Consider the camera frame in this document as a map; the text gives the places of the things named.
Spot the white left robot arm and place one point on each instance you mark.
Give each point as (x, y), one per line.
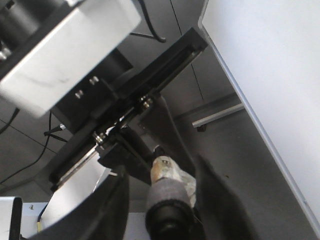
(63, 59)

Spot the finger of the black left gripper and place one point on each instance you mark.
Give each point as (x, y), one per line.
(166, 134)

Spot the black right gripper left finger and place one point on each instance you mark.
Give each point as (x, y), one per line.
(101, 216)

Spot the taped black whiteboard marker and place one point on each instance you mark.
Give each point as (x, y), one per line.
(170, 201)

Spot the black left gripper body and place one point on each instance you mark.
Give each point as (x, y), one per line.
(97, 113)

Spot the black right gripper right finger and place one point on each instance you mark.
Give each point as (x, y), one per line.
(222, 214)

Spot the white whiteboard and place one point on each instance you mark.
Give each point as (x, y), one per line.
(270, 52)

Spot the grey metal stand bar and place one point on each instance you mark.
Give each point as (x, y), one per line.
(200, 124)

